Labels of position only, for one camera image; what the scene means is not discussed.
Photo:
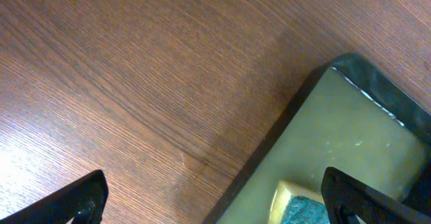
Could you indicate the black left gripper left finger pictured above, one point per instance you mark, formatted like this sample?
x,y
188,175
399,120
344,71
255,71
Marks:
x,y
81,201

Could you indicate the yellow green scrub sponge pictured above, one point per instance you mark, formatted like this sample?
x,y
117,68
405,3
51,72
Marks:
x,y
294,204

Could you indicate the dark green water tray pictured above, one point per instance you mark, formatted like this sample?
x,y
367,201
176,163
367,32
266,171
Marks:
x,y
346,115

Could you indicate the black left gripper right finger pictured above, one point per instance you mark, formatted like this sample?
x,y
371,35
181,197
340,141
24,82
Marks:
x,y
349,200

